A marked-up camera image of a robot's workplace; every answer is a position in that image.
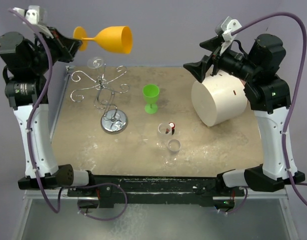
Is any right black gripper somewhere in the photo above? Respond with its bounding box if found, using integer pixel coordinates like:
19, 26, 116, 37
184, 34, 260, 82

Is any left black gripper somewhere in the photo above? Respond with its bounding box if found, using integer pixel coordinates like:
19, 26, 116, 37
29, 26, 82, 75

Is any clear wine glass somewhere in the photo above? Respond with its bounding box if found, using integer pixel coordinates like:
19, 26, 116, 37
87, 56, 104, 69
163, 139, 181, 168

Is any orange plastic wine glass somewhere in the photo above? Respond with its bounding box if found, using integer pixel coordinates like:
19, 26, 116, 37
73, 26, 133, 54

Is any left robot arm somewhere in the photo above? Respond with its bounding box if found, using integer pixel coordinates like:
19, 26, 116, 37
0, 27, 97, 196

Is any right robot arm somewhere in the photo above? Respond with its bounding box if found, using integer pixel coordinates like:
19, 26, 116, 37
183, 33, 306, 196

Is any green plastic wine glass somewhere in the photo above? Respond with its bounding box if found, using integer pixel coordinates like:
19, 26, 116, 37
142, 84, 160, 114

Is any clear wine glass front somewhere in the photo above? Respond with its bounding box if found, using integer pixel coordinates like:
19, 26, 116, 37
163, 139, 181, 168

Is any white cylindrical container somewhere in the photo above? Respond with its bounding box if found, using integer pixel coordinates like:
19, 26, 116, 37
191, 70, 248, 127

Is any small red capped bottle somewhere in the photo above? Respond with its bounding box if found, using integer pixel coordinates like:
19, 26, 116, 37
168, 122, 176, 135

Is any clear glass with red item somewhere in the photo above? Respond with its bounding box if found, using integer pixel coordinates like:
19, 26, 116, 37
156, 122, 172, 150

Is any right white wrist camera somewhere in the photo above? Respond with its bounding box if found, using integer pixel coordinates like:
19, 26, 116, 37
215, 16, 242, 56

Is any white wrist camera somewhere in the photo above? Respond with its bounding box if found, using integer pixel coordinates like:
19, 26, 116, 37
215, 16, 242, 56
12, 5, 48, 34

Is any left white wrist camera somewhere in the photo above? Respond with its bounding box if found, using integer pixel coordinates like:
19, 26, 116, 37
12, 5, 48, 34

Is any silver wire glass rack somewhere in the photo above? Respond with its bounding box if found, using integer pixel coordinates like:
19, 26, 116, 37
70, 61, 130, 135

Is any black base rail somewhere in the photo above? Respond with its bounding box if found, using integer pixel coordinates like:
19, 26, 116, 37
68, 175, 245, 209

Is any base left purple cable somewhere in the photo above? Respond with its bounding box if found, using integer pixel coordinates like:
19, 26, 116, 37
77, 183, 129, 222

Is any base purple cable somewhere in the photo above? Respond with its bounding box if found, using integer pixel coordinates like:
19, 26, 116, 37
77, 183, 129, 222
217, 187, 249, 216

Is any base right purple cable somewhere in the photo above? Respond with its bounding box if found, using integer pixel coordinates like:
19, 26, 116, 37
217, 187, 249, 216

